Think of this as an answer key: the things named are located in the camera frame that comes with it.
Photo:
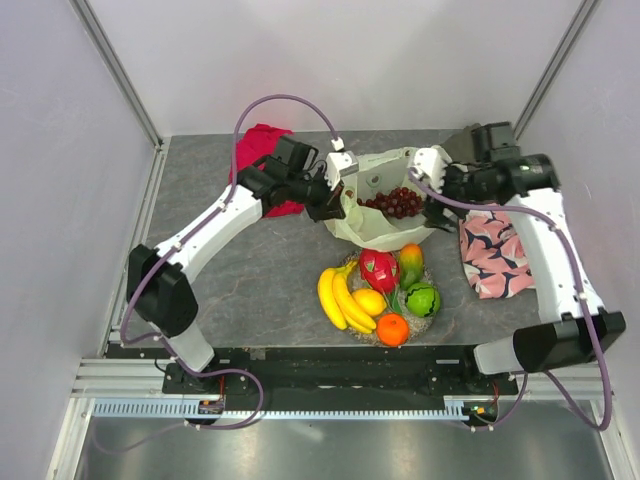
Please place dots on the white cable duct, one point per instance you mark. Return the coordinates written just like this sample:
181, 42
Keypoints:
195, 409

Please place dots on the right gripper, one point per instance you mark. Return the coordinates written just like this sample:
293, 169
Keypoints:
433, 213

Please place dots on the red grape bunch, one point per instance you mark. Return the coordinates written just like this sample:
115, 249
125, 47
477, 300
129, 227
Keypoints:
398, 203

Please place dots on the yellow banana bunch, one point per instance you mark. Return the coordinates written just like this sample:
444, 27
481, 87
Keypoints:
338, 303

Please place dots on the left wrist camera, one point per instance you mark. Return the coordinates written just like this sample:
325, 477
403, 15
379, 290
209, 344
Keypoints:
339, 164

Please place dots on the red dragon fruit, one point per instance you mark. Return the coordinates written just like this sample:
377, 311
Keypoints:
380, 270

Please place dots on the olive green cloth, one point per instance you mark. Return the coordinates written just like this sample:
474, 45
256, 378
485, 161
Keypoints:
459, 146

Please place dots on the yellow lemon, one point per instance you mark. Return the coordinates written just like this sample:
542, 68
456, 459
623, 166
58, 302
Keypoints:
370, 301

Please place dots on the orange green mango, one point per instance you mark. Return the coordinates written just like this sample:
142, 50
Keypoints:
411, 263

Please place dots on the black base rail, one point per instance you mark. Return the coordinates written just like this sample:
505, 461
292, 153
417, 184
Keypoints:
340, 379

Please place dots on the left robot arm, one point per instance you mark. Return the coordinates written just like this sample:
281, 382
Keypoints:
160, 279

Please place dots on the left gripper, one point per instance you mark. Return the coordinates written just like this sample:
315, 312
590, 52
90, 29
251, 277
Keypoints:
330, 207

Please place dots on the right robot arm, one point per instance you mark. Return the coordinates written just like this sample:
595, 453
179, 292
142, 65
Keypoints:
575, 327

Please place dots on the pale green plastic bag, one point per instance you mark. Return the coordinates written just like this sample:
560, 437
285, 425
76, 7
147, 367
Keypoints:
369, 228

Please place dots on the orange tangerine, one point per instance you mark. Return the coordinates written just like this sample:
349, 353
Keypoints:
392, 330

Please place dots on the pink patterned cloth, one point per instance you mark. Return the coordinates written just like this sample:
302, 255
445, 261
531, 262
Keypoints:
492, 255

